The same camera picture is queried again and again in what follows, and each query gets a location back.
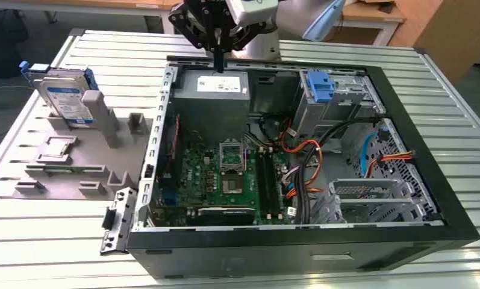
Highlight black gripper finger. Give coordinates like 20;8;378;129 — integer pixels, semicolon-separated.
167;5;222;74
219;20;267;74

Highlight hard disk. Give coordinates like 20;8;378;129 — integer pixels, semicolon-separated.
18;61;100;125

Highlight metal disk bay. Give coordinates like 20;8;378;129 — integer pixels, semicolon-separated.
327;178;433;224

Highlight blue plastic drive latch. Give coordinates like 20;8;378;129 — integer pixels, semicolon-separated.
307;70;335;104

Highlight grey power supply unit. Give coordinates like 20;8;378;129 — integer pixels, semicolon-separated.
169;69;251;144

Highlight metal drive cage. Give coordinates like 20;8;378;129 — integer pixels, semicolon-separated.
295;70;386;142

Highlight wooden desk white legs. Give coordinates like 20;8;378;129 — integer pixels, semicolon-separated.
20;0;407;46

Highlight metal socket cover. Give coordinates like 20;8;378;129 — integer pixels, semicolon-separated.
218;138;248;176

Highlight grey parts rack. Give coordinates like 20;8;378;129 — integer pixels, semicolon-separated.
13;90;153;201

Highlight RAM slot white latches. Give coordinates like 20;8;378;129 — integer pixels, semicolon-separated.
255;146;272;220
267;146;283;220

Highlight green motherboard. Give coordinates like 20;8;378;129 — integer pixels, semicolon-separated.
149;144;296;226

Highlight CPU socket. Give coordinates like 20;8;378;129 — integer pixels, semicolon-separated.
220;177;247;196

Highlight brown wooden cabinet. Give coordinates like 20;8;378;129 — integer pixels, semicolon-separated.
391;0;480;87

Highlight silver CPU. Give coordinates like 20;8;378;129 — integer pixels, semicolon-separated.
45;138;69;158

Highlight green RAM stick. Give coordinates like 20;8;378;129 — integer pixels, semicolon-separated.
41;166;89;175

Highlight black graphics card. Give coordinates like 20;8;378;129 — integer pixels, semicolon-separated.
184;206;256;226

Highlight black PC case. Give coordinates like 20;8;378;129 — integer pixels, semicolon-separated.
124;55;480;279

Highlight orange yellow wire bundle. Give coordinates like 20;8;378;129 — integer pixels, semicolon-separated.
279;138;326;200

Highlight blue data wire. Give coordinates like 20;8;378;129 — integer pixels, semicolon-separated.
358;131;386;179

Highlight orange red power wire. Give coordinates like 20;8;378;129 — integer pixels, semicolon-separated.
366;149;415;180

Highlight black cable bundle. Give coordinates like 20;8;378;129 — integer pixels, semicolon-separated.
292;116;387;225

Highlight grey metal case bracket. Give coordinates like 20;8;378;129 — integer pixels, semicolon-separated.
99;186;139;256

